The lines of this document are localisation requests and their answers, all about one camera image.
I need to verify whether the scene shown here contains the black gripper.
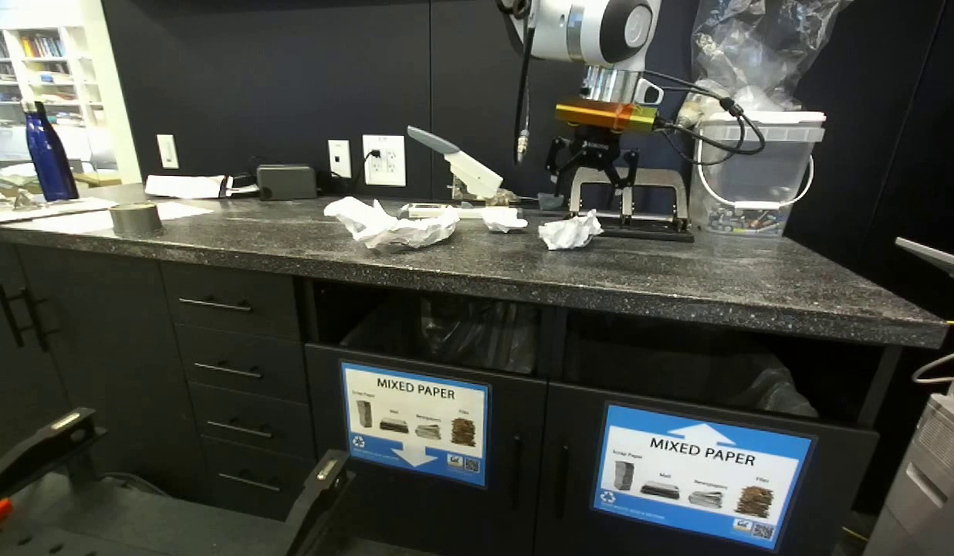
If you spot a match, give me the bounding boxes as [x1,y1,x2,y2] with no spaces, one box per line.
[542,124,646,198]

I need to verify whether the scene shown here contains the small white paper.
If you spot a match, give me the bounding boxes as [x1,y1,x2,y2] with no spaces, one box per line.
[533,206,609,253]

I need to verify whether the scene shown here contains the printed white paper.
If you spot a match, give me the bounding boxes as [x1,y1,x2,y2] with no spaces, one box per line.
[480,204,530,237]

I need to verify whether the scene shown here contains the black bin liner bag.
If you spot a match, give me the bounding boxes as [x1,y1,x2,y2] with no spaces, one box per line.
[337,294,549,380]
[597,335,823,422]

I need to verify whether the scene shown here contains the black tilt-out bin door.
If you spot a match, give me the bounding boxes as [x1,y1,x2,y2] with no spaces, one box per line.
[303,338,554,556]

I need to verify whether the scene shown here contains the black recycling bin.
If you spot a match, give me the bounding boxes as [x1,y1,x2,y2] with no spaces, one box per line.
[533,380,882,556]

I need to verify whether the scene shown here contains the clear plastic bucket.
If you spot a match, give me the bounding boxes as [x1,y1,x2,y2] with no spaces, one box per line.
[689,109,831,248]

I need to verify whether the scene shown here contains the black counter cabinet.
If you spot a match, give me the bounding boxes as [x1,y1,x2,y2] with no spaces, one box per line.
[0,237,912,556]

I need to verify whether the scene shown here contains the wide white outlet plate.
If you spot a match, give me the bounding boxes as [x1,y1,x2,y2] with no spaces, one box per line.
[359,129,412,190]

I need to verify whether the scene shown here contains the clear plastic bag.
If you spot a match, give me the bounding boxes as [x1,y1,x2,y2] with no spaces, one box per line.
[674,0,862,135]

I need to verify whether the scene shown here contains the black box device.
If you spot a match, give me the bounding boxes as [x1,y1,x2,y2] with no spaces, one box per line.
[253,160,321,204]

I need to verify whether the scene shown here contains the mixed paper sign down arrow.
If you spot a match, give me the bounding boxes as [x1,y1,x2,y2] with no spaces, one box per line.
[337,355,497,490]

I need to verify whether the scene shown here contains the mixed paper sign up arrow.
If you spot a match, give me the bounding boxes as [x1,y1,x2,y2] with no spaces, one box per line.
[591,400,816,552]

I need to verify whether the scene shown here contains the white black handheld device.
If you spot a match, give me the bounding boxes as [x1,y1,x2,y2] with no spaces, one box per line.
[220,177,262,202]

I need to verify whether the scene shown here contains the black cabinet drawer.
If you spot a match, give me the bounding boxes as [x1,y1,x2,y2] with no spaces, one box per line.
[156,259,305,343]
[187,382,314,459]
[198,442,314,520]
[176,330,311,400]

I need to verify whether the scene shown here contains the large white paper sheet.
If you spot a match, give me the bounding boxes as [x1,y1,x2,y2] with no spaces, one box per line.
[71,198,221,227]

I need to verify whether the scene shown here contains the white folded paper stack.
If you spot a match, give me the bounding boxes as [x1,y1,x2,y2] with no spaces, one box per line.
[143,169,233,204]

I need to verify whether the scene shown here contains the grey office printer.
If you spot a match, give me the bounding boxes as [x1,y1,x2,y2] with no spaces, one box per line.
[862,234,954,556]

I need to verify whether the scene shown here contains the tape roll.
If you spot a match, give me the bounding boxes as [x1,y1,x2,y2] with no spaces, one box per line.
[108,198,166,234]

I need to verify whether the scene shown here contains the white bookshelf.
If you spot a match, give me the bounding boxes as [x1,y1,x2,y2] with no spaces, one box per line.
[0,0,145,190]

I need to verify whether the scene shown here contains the black cabinet door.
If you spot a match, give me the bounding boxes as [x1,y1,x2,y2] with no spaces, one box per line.
[0,244,34,459]
[23,244,208,488]

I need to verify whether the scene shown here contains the blue water bottle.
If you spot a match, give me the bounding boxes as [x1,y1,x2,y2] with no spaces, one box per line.
[23,98,84,204]

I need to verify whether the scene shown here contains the black clamp bar orange tip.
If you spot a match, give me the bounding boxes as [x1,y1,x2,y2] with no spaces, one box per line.
[0,405,104,538]

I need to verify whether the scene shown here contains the amber wrist camera box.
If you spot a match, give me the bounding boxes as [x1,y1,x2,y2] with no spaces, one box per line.
[554,98,663,134]

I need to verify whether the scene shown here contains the black camera cable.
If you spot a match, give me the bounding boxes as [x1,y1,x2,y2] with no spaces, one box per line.
[647,80,769,160]

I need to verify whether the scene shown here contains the small white wall plate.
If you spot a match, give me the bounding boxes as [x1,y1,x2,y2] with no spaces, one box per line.
[325,135,355,185]

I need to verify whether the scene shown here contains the black bin door handle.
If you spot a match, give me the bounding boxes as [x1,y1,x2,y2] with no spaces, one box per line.
[505,429,529,509]
[549,437,573,524]

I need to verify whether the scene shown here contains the white printer cable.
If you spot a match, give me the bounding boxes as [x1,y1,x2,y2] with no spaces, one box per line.
[912,319,954,392]

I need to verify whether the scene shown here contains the white wall switch plate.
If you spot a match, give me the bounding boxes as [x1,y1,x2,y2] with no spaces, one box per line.
[154,129,181,174]

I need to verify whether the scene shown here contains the black cabinet door handle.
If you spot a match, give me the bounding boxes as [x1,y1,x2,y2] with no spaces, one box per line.
[0,280,29,350]
[23,287,57,355]

